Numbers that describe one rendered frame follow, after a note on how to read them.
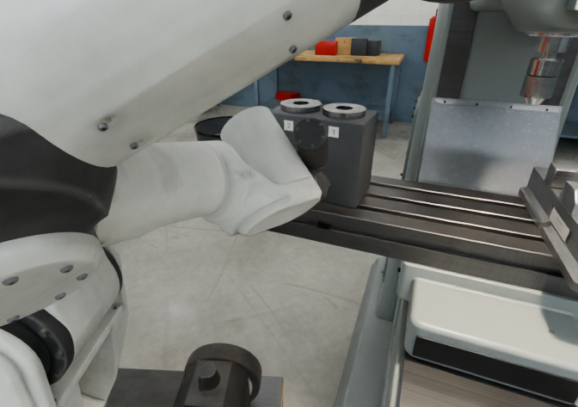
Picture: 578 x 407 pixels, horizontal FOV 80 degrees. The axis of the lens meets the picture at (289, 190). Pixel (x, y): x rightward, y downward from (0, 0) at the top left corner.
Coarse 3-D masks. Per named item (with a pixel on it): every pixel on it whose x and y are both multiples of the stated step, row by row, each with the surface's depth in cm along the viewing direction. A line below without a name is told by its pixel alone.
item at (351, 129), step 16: (272, 112) 74; (288, 112) 74; (304, 112) 73; (320, 112) 74; (336, 112) 69; (352, 112) 69; (368, 112) 74; (288, 128) 73; (336, 128) 69; (352, 128) 67; (368, 128) 70; (336, 144) 70; (352, 144) 68; (368, 144) 73; (336, 160) 72; (352, 160) 70; (368, 160) 76; (336, 176) 73; (352, 176) 71; (368, 176) 80; (336, 192) 75; (352, 192) 73
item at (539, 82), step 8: (528, 72) 59; (536, 72) 58; (544, 72) 57; (552, 72) 57; (528, 80) 59; (536, 80) 58; (544, 80) 58; (552, 80) 57; (528, 88) 59; (536, 88) 58; (544, 88) 58; (552, 88) 58; (528, 96) 60; (536, 96) 59; (544, 96) 59
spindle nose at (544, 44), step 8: (536, 40) 57; (544, 40) 56; (552, 40) 55; (560, 40) 55; (568, 40) 55; (536, 48) 57; (544, 48) 56; (552, 48) 55; (560, 48) 55; (568, 48) 56
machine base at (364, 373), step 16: (384, 256) 182; (368, 288) 166; (368, 304) 152; (368, 320) 144; (384, 320) 144; (368, 336) 137; (384, 336) 137; (352, 352) 135; (368, 352) 130; (384, 352) 130; (352, 368) 125; (368, 368) 124; (384, 368) 124; (352, 384) 119; (368, 384) 119; (336, 400) 121; (352, 400) 114; (368, 400) 114
